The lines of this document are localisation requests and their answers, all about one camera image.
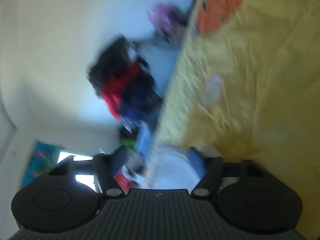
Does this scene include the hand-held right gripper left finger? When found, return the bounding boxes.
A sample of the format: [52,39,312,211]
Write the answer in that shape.
[49,147,128,197]

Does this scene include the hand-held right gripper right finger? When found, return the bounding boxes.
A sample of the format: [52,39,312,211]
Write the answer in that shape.
[189,147,269,196]

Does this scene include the white knit sweater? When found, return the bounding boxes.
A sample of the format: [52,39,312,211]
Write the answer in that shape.
[140,145,203,190]

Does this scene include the red plastic bag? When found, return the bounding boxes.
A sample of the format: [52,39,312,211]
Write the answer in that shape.
[114,171,134,190]

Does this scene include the green cloth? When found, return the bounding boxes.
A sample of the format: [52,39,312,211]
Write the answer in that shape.
[119,135,137,147]

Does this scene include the light blue knit cloth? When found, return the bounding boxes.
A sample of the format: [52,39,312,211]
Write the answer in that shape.
[136,122,153,165]

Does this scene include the window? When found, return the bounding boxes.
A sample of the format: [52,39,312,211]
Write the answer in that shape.
[57,151,100,193]

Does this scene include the navy jacket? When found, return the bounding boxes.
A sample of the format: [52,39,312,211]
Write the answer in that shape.
[117,75,163,128]

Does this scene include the red puffer jacket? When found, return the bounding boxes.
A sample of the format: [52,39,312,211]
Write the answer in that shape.
[100,64,140,120]

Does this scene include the teal printed curtain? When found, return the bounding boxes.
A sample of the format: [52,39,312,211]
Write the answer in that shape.
[21,141,65,188]

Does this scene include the black garment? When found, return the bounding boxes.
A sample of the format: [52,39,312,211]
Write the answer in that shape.
[87,36,150,93]

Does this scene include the yellow carrot print bedsheet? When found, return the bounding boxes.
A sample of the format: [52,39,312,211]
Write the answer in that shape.
[153,0,320,233]

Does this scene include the pink plastic bag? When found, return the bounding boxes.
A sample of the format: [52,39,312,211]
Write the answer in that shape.
[146,2,190,34]

